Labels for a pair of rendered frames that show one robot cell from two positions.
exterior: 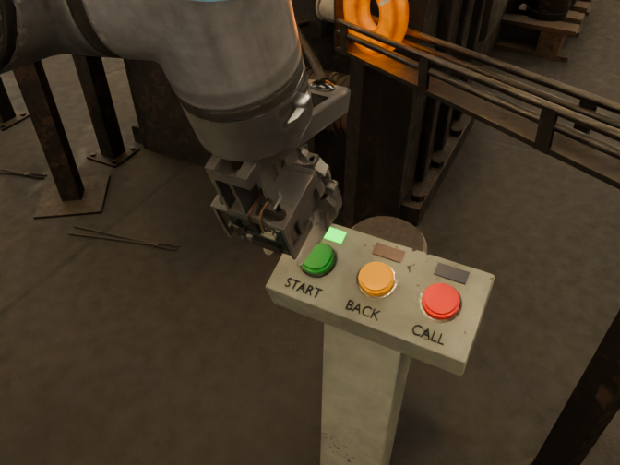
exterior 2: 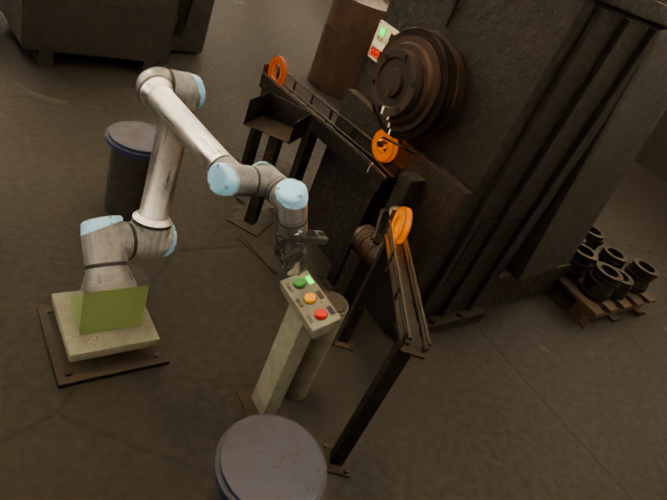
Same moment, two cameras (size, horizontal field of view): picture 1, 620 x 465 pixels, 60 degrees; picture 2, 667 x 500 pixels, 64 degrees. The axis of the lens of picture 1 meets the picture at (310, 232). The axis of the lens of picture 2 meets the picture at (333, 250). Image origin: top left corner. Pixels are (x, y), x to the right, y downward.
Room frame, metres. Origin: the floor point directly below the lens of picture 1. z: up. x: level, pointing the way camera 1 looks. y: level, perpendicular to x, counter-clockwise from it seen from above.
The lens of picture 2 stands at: (-0.90, -0.51, 1.74)
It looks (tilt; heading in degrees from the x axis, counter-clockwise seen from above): 33 degrees down; 18
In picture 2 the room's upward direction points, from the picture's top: 24 degrees clockwise
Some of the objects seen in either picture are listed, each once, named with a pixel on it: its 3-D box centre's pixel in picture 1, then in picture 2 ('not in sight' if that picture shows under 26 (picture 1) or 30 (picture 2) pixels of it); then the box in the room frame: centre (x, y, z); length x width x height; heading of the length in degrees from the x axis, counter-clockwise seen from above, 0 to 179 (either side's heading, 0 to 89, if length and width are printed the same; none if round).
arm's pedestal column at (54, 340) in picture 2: not in sight; (103, 329); (0.21, 0.59, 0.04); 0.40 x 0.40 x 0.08; 64
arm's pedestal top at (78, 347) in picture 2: not in sight; (105, 319); (0.21, 0.59, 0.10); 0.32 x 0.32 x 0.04; 64
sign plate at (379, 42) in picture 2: not in sight; (389, 49); (1.64, 0.46, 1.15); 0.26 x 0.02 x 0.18; 63
